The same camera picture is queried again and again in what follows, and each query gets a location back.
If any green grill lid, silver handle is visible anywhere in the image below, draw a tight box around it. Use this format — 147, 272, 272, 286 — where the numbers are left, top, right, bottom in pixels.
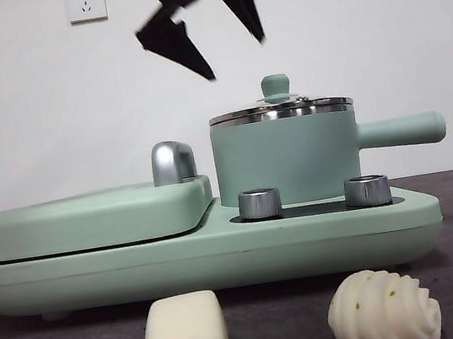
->
0, 136, 220, 263

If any white rectangular steamed bun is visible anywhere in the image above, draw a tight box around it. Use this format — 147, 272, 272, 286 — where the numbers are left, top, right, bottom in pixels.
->
134, 288, 229, 339

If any white twisted steamed bun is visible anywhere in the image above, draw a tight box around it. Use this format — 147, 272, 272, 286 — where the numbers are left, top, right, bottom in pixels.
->
321, 260, 446, 339

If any silver control knob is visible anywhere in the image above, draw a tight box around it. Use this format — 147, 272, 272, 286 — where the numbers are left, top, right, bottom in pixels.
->
236, 186, 284, 223
342, 171, 394, 210

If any glass pot lid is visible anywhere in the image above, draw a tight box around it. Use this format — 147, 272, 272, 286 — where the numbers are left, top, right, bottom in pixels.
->
203, 64, 355, 132

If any green breakfast maker base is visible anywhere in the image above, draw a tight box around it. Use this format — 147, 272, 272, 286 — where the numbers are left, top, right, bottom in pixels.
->
0, 163, 451, 331

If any white wall socket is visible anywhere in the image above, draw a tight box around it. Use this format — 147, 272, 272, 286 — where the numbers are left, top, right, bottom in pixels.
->
65, 0, 109, 26

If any green pot with handle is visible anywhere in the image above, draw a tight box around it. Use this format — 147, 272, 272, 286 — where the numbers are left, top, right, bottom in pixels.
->
207, 82, 453, 217

